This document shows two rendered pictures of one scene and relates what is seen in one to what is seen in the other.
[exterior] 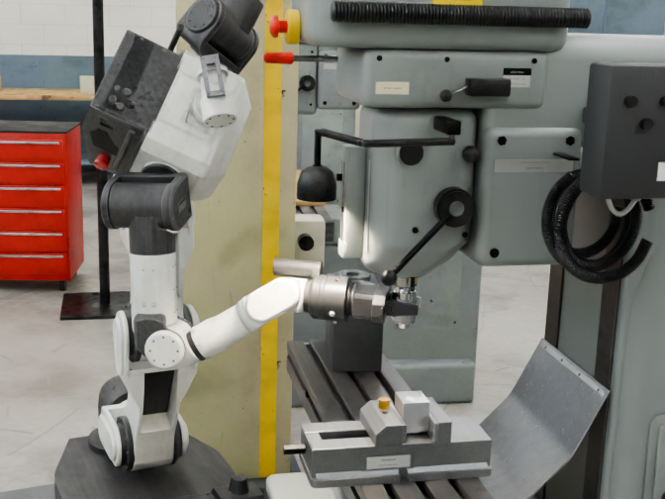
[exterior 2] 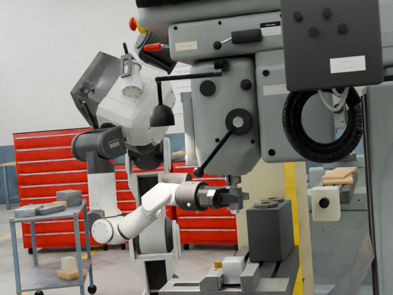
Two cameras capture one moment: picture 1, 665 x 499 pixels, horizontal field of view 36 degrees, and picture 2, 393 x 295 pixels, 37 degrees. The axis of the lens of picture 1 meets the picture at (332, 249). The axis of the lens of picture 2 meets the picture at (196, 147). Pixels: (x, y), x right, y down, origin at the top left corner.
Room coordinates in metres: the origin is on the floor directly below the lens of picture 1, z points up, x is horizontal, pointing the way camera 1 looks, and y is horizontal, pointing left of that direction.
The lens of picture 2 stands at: (0.37, -0.79, 1.48)
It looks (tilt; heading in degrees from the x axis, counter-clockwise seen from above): 3 degrees down; 26
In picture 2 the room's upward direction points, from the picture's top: 5 degrees counter-clockwise
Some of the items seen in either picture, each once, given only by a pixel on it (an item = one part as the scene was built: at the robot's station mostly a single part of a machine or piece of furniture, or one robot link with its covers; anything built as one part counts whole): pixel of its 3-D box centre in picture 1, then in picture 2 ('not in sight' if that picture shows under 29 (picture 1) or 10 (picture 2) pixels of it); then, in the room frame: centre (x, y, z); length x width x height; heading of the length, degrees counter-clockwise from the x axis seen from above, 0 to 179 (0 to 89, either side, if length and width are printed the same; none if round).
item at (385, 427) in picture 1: (382, 422); (214, 276); (1.80, -0.10, 1.03); 0.12 x 0.06 x 0.04; 12
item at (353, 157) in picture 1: (352, 201); (191, 128); (1.87, -0.03, 1.45); 0.04 x 0.04 x 0.21; 12
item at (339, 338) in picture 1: (353, 318); (271, 227); (2.41, -0.06, 1.04); 0.22 x 0.12 x 0.20; 5
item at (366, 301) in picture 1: (357, 301); (208, 197); (1.91, -0.05, 1.24); 0.13 x 0.12 x 0.10; 170
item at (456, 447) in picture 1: (395, 438); (224, 289); (1.80, -0.13, 1.00); 0.35 x 0.15 x 0.11; 102
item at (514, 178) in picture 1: (507, 186); (297, 111); (1.93, -0.33, 1.47); 0.24 x 0.19 x 0.26; 12
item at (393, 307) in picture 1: (401, 309); (228, 199); (1.86, -0.14, 1.24); 0.06 x 0.02 x 0.03; 80
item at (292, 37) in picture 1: (292, 27); (142, 23); (1.84, 0.08, 1.76); 0.06 x 0.02 x 0.06; 12
